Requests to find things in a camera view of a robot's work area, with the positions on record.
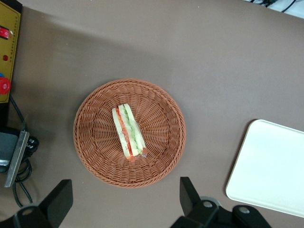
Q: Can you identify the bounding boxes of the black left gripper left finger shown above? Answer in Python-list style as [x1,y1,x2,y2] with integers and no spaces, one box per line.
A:
[13,179,73,228]

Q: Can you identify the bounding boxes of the yellow control box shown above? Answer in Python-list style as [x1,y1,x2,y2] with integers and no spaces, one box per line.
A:
[0,0,23,126]

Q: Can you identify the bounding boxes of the red emergency stop button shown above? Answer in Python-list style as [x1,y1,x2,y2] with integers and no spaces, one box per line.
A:
[0,72,12,95]

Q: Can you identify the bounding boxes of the black power cable with plug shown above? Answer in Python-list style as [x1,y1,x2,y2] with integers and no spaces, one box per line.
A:
[9,95,40,207]

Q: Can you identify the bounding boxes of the red rocker switch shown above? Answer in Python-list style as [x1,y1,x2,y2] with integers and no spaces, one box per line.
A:
[0,26,10,40]

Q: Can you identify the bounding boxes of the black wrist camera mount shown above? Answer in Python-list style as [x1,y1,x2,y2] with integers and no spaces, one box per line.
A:
[231,205,271,228]

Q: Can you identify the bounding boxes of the beige rectangular plastic tray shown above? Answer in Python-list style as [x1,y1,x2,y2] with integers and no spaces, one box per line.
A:
[225,119,304,218]

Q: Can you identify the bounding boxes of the round brown wicker basket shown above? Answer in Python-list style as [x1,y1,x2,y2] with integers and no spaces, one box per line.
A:
[73,78,186,189]

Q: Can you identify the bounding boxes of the triangle sandwich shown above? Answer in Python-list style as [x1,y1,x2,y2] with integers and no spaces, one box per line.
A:
[111,102,148,162]

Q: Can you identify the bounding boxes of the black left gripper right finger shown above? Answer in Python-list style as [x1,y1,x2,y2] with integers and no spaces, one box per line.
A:
[170,176,221,228]

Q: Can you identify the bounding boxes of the black floor cables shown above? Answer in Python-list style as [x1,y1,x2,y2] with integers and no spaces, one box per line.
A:
[249,0,304,12]

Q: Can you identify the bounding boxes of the grey metal bar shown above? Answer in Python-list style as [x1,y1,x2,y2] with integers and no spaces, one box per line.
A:
[4,131,30,188]

